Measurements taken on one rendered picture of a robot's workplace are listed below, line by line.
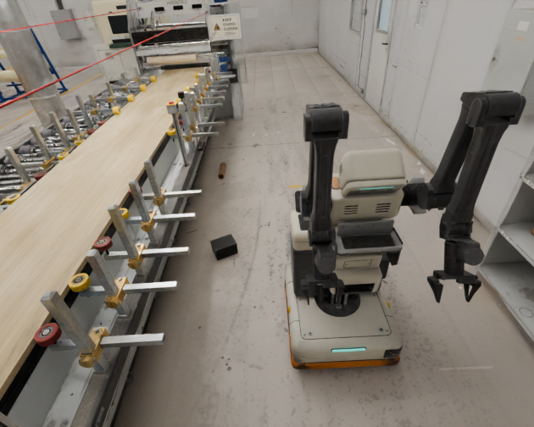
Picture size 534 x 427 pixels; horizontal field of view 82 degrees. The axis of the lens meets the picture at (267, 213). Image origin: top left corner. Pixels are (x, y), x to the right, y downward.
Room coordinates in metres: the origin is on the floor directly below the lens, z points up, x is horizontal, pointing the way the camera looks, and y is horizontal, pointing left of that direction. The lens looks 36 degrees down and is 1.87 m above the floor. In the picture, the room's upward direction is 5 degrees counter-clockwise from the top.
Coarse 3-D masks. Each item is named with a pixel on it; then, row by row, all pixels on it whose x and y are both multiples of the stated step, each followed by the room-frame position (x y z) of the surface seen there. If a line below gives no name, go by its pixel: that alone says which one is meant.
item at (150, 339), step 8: (104, 336) 0.70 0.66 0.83; (112, 336) 0.69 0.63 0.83; (120, 336) 0.69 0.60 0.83; (128, 336) 0.69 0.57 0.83; (136, 336) 0.68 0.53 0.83; (144, 336) 0.68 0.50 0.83; (152, 336) 0.68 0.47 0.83; (160, 336) 0.68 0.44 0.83; (56, 344) 0.68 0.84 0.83; (64, 344) 0.68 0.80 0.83; (72, 344) 0.67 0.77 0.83; (104, 344) 0.67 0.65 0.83; (112, 344) 0.67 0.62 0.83; (120, 344) 0.66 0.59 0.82; (128, 344) 0.66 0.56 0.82; (136, 344) 0.66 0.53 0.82; (144, 344) 0.66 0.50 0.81; (152, 344) 0.66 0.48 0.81; (160, 344) 0.66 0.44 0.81
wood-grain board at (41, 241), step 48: (144, 96) 3.96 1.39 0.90; (96, 144) 2.50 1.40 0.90; (144, 144) 2.41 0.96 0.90; (48, 192) 1.73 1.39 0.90; (96, 192) 1.68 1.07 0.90; (0, 240) 1.27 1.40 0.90; (48, 240) 1.24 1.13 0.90; (0, 288) 0.93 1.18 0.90; (48, 288) 0.90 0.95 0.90; (0, 336) 0.68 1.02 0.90; (0, 384) 0.51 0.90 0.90
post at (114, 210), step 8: (112, 208) 1.12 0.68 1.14; (112, 216) 1.12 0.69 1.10; (120, 216) 1.14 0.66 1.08; (120, 224) 1.12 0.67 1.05; (120, 232) 1.12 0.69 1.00; (128, 232) 1.15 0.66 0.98; (128, 240) 1.12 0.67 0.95; (128, 248) 1.12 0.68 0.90; (136, 256) 1.13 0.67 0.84; (136, 272) 1.12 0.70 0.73
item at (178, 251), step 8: (168, 248) 1.19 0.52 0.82; (176, 248) 1.18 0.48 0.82; (184, 248) 1.18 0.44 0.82; (104, 256) 1.17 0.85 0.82; (112, 256) 1.17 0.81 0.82; (120, 256) 1.17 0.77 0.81; (128, 256) 1.17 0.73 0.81; (144, 256) 1.17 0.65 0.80; (152, 256) 1.17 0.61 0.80; (160, 256) 1.16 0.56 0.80; (168, 256) 1.16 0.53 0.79
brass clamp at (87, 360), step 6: (102, 330) 0.72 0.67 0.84; (90, 336) 0.69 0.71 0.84; (96, 336) 0.69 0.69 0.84; (102, 336) 0.69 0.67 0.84; (96, 342) 0.67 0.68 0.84; (96, 348) 0.64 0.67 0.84; (102, 348) 0.66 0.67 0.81; (84, 354) 0.62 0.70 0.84; (90, 354) 0.62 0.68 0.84; (96, 354) 0.63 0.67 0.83; (84, 360) 0.60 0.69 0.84; (90, 360) 0.60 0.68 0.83; (96, 360) 0.61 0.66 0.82; (84, 366) 0.60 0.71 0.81; (90, 366) 0.60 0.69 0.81
